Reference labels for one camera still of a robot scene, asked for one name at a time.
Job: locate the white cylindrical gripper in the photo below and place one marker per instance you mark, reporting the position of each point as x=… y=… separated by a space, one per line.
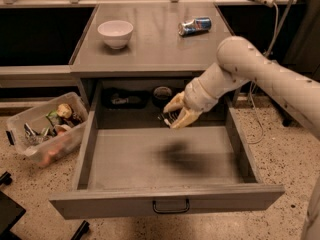
x=196 y=95

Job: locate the black rxbar chocolate bar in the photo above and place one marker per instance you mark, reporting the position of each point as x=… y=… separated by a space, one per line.
x=169 y=118

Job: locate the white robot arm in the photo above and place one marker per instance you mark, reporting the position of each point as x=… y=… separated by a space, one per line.
x=238 y=62

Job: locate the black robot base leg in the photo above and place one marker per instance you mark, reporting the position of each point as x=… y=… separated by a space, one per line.
x=10 y=213

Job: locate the black tray under counter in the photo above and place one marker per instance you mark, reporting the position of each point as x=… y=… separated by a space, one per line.
x=115 y=98

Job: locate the grey counter cabinet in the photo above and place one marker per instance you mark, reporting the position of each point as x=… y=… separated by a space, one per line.
x=155 y=51

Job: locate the grey open drawer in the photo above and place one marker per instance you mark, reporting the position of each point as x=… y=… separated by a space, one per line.
x=129 y=158

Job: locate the black tape roll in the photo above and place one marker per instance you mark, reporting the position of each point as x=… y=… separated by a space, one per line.
x=161 y=95

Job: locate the crushed blue soda can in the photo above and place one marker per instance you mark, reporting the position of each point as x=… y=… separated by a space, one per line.
x=196 y=25

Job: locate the white ceramic bowl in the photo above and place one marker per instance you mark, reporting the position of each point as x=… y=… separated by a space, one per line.
x=116 y=33

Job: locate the clear plastic storage bin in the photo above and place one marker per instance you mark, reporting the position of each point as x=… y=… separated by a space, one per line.
x=50 y=131

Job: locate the black caster foot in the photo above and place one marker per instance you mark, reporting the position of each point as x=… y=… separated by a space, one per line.
x=82 y=229

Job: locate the black drawer handle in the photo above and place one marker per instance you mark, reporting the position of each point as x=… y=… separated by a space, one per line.
x=171 y=206

